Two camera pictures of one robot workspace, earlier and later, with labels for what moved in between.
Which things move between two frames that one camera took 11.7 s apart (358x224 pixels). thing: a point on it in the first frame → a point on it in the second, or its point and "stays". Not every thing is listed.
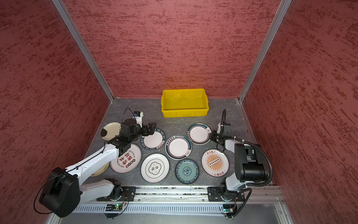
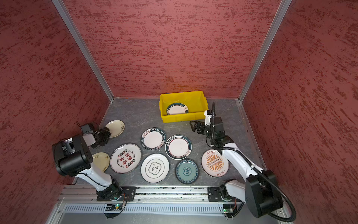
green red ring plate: x=178 y=147 stays
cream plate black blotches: x=110 y=130 stays
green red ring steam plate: x=199 y=134 → x=177 y=108
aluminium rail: x=190 y=193 stays
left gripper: x=151 y=130 → x=106 y=133
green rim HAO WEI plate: x=154 y=142 stays
